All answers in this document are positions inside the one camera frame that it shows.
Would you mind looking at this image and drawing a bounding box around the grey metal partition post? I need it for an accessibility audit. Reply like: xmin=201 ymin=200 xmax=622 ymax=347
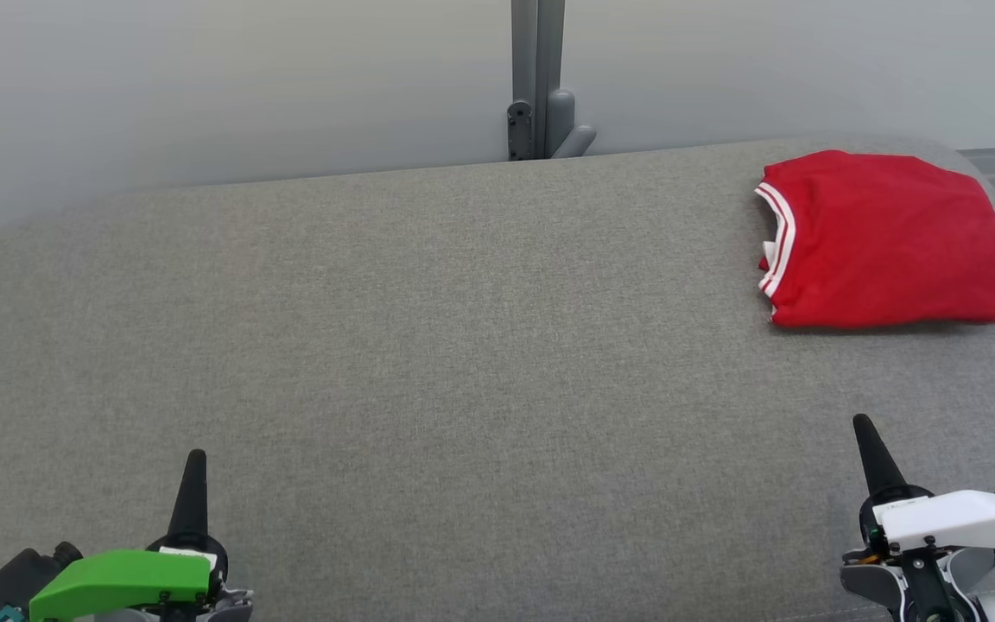
xmin=506 ymin=0 xmax=599 ymax=163

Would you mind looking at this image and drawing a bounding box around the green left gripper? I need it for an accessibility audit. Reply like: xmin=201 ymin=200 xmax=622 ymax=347
xmin=28 ymin=448 xmax=254 ymax=622

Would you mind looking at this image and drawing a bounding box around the grey fabric sofa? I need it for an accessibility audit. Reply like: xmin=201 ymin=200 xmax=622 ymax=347
xmin=0 ymin=134 xmax=995 ymax=622

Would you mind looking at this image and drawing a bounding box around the red and white jersey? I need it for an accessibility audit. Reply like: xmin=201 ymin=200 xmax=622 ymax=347
xmin=754 ymin=149 xmax=995 ymax=330

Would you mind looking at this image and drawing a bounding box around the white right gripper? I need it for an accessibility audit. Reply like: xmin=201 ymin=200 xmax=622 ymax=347
xmin=840 ymin=413 xmax=995 ymax=622

